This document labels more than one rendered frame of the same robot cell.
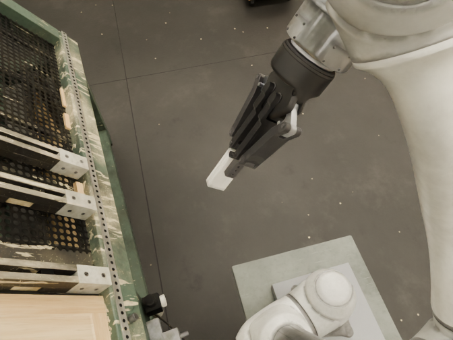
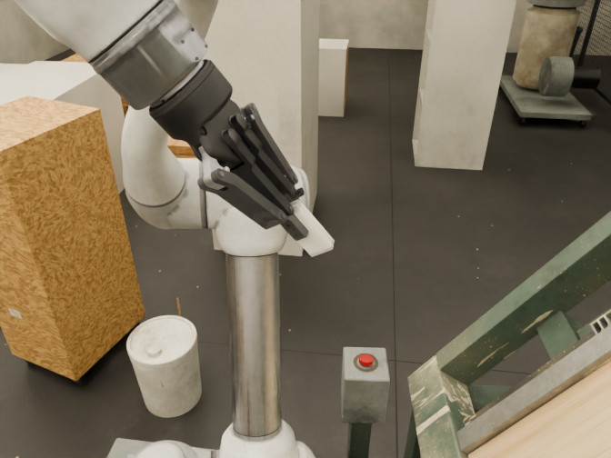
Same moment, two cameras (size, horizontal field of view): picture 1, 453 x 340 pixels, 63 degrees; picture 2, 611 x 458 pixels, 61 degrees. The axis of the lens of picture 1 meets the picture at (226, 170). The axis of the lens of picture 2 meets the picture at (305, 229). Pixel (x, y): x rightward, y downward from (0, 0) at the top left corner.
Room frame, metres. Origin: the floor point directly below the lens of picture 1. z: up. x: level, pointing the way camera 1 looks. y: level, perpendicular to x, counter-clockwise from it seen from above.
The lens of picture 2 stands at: (0.75, 0.18, 1.98)
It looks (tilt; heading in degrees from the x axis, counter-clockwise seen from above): 32 degrees down; 202
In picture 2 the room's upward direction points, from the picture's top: straight up
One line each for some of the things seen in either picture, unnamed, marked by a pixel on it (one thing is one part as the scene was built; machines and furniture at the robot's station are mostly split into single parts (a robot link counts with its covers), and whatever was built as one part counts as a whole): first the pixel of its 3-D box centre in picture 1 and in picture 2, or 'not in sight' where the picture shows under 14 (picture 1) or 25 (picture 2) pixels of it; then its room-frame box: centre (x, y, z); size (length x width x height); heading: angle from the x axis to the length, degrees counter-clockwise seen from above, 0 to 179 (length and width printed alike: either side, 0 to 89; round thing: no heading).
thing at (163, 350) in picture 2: not in sight; (166, 358); (-0.54, -1.03, 0.24); 0.32 x 0.30 x 0.47; 15
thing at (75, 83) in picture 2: not in sight; (55, 144); (-1.81, -2.87, 0.48); 1.00 x 0.64 x 0.95; 15
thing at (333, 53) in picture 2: not in sight; (319, 76); (-4.56, -1.85, 0.36); 0.58 x 0.45 x 0.72; 105
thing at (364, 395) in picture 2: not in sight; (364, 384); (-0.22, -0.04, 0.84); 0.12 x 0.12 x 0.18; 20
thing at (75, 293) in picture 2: not in sight; (55, 249); (-0.62, -1.64, 0.63); 0.50 x 0.42 x 1.25; 178
